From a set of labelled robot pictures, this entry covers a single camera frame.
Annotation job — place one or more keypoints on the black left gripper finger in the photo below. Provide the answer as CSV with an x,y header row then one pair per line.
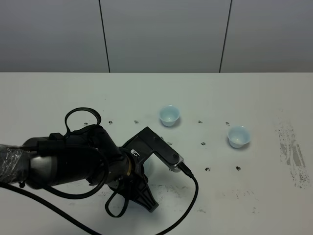
x,y
141,194

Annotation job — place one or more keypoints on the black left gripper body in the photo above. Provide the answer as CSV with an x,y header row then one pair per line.
x,y
121,170

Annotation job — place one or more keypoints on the pale blue porcelain teapot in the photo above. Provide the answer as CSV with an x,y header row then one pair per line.
x,y
148,168

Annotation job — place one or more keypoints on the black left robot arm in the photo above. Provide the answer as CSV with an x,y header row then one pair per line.
x,y
76,166

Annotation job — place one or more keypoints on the near blue porcelain teacup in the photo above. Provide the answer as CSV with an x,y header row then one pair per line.
x,y
168,115

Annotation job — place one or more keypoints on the blue porcelain teacup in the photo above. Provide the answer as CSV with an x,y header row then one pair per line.
x,y
168,115
238,136

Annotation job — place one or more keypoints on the far right blue porcelain teacup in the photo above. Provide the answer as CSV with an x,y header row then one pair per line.
x,y
238,136

